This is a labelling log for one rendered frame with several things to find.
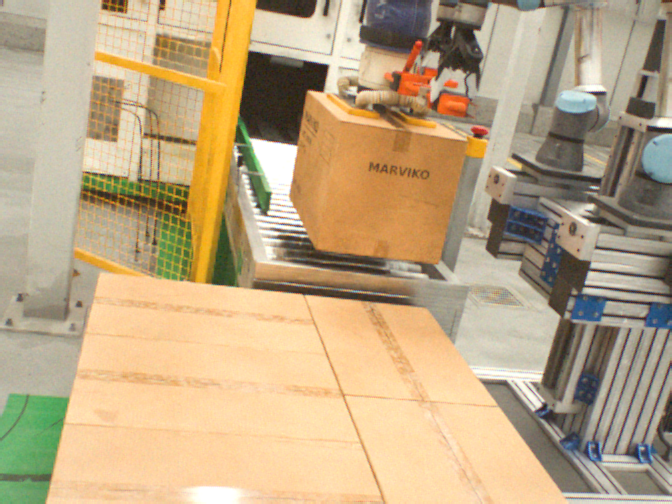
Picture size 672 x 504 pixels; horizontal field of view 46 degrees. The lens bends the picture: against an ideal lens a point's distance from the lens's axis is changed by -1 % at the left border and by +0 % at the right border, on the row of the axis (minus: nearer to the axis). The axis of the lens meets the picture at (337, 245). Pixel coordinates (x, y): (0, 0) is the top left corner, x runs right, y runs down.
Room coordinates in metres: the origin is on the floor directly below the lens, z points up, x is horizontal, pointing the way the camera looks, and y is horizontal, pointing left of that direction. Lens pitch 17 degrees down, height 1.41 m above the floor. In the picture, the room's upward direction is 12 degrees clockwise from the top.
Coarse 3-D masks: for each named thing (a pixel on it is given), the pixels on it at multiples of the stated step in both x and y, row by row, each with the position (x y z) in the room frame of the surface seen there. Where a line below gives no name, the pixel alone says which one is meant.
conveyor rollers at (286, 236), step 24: (264, 144) 4.37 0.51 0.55; (288, 144) 4.51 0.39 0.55; (240, 168) 3.71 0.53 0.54; (264, 168) 3.83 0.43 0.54; (288, 168) 3.89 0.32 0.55; (288, 192) 3.41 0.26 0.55; (264, 216) 3.02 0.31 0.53; (288, 216) 3.05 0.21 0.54; (264, 240) 2.67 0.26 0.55; (288, 240) 2.77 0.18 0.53; (312, 264) 2.53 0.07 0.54; (336, 264) 2.56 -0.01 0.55; (360, 264) 2.66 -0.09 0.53; (384, 264) 2.69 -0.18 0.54; (408, 264) 2.72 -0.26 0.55
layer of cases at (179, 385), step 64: (128, 320) 1.81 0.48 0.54; (192, 320) 1.89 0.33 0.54; (256, 320) 1.97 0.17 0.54; (320, 320) 2.06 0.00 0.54; (384, 320) 2.16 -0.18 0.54; (128, 384) 1.50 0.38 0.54; (192, 384) 1.56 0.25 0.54; (256, 384) 1.62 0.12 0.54; (320, 384) 1.69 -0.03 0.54; (384, 384) 1.75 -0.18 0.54; (448, 384) 1.83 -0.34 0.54; (64, 448) 1.23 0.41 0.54; (128, 448) 1.28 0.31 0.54; (192, 448) 1.32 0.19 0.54; (256, 448) 1.36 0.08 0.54; (320, 448) 1.41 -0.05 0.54; (384, 448) 1.46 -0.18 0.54; (448, 448) 1.51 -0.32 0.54; (512, 448) 1.57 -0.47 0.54
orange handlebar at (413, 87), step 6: (390, 78) 2.48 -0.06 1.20; (432, 78) 2.71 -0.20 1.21; (408, 84) 2.31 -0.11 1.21; (414, 84) 2.26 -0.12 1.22; (420, 84) 2.28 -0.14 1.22; (444, 84) 2.72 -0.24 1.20; (450, 84) 2.73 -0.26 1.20; (456, 84) 2.75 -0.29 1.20; (408, 90) 2.31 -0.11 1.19; (414, 90) 2.25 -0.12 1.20; (426, 96) 2.14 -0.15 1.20; (450, 102) 2.01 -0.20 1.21; (456, 102) 2.01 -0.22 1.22; (450, 108) 2.00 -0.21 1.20; (456, 108) 2.00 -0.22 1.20; (462, 108) 2.01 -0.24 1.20
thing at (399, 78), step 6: (396, 72) 2.41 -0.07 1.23; (402, 72) 2.42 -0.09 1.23; (396, 78) 2.36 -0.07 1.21; (402, 78) 2.34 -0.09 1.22; (408, 78) 2.35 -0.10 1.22; (414, 78) 2.35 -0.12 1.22; (420, 78) 2.36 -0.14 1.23; (426, 78) 2.36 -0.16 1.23; (390, 84) 2.40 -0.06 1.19; (396, 84) 2.37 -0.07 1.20; (402, 84) 2.34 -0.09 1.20; (426, 84) 2.36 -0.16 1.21; (396, 90) 2.35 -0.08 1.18; (402, 90) 2.35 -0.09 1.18; (414, 96) 2.36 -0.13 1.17
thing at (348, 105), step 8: (328, 96) 2.72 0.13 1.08; (336, 96) 2.67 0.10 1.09; (344, 96) 2.67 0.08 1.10; (336, 104) 2.60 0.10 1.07; (344, 104) 2.51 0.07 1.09; (352, 104) 2.51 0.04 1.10; (352, 112) 2.43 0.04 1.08; (360, 112) 2.44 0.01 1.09; (368, 112) 2.45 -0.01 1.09; (376, 112) 2.47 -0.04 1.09
